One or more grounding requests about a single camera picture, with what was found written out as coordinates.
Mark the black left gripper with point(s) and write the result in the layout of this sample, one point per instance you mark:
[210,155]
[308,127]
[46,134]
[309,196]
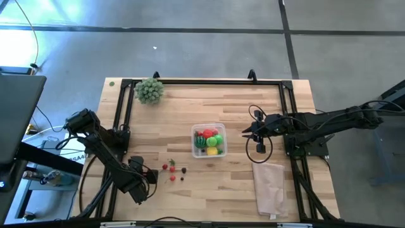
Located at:
[136,187]

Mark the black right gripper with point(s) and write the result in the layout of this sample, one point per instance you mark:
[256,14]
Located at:
[273,124]

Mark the red toy fruit with leaf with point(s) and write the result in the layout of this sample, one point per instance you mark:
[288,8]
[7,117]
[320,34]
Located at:
[172,169]

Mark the clear plastic tupperware container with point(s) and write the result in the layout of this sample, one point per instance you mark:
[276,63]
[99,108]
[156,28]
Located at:
[221,153]

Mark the pink toy raspberry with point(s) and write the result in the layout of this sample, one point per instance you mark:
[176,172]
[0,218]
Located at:
[215,131]

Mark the light green toy cabbage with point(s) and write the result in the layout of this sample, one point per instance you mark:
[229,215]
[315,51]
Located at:
[211,141]

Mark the red toy tomato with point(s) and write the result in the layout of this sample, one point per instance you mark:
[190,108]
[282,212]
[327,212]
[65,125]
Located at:
[208,134]

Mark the striped toy watermelon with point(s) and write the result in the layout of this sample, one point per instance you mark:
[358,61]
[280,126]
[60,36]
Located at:
[200,142]

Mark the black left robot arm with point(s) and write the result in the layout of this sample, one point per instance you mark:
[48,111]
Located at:
[104,152]

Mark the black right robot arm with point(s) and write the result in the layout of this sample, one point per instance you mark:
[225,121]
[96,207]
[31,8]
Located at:
[332,118]

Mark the black table clamp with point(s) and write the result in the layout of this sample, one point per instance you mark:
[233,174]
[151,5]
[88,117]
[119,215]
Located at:
[252,76]
[156,76]

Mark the beige folded cloth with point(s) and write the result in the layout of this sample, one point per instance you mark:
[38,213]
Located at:
[269,190]

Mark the green potted plant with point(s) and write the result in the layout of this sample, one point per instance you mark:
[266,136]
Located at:
[148,92]

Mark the white lettered box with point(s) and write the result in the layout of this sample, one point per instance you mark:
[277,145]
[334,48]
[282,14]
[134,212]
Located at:
[66,152]

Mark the grey handheld tool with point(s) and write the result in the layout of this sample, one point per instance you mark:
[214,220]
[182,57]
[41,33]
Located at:
[53,177]

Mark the small green sticker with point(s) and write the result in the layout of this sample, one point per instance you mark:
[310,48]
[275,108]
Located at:
[111,84]

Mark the black stand beam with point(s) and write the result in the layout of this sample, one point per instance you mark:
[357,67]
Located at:
[47,158]

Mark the black and blue cart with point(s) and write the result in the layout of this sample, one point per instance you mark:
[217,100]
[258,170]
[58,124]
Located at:
[395,93]

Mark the large black monitor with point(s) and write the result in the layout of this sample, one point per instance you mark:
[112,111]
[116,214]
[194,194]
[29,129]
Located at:
[19,111]

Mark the silver aluminium bracket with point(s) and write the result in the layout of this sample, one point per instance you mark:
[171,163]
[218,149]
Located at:
[294,225]
[117,225]

